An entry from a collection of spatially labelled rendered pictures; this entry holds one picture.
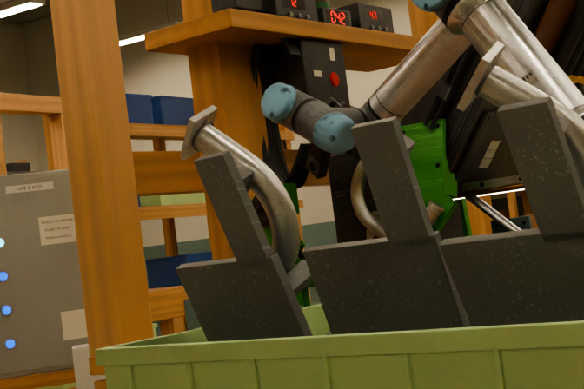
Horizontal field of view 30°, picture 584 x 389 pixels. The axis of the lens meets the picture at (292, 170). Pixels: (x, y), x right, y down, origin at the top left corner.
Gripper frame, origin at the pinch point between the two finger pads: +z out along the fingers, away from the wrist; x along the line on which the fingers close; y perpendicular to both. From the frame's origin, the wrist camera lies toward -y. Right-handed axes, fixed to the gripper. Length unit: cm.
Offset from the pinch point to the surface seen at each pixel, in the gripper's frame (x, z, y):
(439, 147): -7.9, 8.5, 10.2
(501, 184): -18.5, 20.6, 11.3
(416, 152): -4.1, 8.6, 6.0
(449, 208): -19.6, 8.1, 2.0
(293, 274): -72, -97, 5
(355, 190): -2.1, 1.9, -8.1
